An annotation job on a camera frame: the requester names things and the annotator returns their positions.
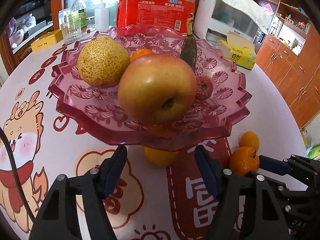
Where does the drinking glass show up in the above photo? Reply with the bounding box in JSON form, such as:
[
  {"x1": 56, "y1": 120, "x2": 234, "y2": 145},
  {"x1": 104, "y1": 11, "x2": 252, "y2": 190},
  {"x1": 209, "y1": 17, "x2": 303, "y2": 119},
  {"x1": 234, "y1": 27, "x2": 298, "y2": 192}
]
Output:
[{"x1": 61, "y1": 16, "x2": 82, "y2": 44}]

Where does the red yellow apple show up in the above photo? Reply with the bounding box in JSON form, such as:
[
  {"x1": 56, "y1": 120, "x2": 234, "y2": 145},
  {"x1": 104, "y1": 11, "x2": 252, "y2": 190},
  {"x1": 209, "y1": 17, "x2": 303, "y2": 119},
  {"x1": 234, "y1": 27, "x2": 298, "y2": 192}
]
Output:
[{"x1": 118, "y1": 54, "x2": 196, "y2": 125}]

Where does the small mandarin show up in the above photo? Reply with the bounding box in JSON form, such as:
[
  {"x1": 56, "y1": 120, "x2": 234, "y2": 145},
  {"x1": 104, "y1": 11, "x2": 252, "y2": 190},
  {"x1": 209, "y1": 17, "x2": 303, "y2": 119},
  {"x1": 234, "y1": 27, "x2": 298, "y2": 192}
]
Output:
[
  {"x1": 144, "y1": 147, "x2": 178, "y2": 167},
  {"x1": 239, "y1": 131, "x2": 260, "y2": 152}
]

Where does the small glass jar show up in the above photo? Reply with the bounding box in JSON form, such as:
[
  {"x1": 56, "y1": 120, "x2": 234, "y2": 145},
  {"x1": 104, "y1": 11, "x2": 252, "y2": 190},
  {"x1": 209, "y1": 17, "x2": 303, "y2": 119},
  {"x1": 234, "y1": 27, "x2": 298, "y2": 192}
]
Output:
[{"x1": 86, "y1": 16, "x2": 95, "y2": 31}]

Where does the black cable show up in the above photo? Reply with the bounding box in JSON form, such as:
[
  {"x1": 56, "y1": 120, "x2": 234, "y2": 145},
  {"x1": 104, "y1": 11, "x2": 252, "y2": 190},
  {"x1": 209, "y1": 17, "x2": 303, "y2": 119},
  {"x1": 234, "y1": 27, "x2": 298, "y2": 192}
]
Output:
[{"x1": 0, "y1": 127, "x2": 36, "y2": 224}]

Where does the yellow tin box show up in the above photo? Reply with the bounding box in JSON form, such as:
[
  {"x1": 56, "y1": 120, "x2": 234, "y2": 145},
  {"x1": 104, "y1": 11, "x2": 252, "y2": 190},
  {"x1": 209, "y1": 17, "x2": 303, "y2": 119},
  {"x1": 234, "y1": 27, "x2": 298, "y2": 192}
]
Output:
[{"x1": 31, "y1": 29, "x2": 63, "y2": 52}]

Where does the printed white tablecloth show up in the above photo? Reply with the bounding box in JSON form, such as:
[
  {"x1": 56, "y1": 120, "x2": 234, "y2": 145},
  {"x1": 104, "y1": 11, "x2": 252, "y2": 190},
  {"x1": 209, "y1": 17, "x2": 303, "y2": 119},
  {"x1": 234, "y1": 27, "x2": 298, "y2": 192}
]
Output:
[{"x1": 1, "y1": 43, "x2": 306, "y2": 239}]

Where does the yellow tissue box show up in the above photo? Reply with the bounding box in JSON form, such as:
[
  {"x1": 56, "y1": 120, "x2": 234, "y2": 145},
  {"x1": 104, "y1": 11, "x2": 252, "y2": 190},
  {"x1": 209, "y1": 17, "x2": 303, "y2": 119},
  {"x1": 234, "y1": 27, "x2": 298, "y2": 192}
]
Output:
[{"x1": 217, "y1": 31, "x2": 256, "y2": 70}]

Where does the red paper cup package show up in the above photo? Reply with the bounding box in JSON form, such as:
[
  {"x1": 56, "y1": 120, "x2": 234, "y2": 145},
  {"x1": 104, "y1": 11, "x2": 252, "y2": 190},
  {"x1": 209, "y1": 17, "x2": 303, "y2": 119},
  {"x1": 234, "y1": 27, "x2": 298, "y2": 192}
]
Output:
[{"x1": 117, "y1": 0, "x2": 195, "y2": 34}]

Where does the mandarin orange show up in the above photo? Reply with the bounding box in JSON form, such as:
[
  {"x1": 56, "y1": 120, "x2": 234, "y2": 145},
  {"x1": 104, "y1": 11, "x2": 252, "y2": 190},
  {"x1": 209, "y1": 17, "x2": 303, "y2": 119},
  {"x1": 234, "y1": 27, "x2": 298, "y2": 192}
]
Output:
[{"x1": 130, "y1": 48, "x2": 153, "y2": 62}]

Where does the red lychee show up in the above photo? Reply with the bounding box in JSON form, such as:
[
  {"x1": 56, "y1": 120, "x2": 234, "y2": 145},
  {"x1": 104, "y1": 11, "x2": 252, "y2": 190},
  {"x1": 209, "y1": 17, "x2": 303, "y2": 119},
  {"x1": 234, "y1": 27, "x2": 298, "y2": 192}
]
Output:
[{"x1": 196, "y1": 76, "x2": 213, "y2": 100}]

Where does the white squeeze bottle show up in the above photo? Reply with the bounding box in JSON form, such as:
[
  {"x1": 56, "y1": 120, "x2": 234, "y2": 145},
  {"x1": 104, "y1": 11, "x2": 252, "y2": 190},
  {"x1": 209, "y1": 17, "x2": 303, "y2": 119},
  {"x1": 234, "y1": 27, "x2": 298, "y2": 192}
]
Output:
[{"x1": 94, "y1": 3, "x2": 110, "y2": 31}]

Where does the white countertop appliance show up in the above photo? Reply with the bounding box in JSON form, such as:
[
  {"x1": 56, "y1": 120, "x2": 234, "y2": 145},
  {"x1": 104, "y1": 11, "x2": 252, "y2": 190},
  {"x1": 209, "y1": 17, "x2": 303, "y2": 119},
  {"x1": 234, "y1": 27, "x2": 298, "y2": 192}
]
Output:
[{"x1": 193, "y1": 0, "x2": 263, "y2": 47}]

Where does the white cloth on appliance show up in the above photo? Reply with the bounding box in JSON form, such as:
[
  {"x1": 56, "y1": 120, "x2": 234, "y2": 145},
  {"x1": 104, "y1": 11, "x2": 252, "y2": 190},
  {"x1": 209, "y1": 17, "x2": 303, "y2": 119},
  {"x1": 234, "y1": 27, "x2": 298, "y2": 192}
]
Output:
[{"x1": 221, "y1": 0, "x2": 268, "y2": 34}]

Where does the pink glass fruit bowl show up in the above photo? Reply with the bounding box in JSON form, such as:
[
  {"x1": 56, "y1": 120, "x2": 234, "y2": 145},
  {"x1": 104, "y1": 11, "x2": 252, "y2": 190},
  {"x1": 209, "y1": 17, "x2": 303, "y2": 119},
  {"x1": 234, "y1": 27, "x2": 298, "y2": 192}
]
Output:
[{"x1": 49, "y1": 25, "x2": 251, "y2": 151}]

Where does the wooden cabinet wall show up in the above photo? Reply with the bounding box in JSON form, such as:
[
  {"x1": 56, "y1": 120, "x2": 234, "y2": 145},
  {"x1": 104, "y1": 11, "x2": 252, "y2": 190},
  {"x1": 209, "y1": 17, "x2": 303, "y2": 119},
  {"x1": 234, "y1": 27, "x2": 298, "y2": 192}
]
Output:
[{"x1": 256, "y1": 0, "x2": 319, "y2": 128}]

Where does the yellow speckled pear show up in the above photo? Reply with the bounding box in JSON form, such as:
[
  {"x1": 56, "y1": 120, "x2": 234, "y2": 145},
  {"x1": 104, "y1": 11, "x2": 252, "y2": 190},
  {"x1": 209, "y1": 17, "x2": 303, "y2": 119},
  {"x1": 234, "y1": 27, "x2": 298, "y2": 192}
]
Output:
[{"x1": 78, "y1": 36, "x2": 130, "y2": 87}]

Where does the overripe brown banana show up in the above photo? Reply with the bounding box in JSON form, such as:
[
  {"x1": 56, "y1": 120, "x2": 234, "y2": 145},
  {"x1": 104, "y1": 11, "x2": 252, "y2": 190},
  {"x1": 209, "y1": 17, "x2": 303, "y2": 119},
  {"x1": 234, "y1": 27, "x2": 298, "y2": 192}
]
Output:
[{"x1": 180, "y1": 13, "x2": 197, "y2": 72}]

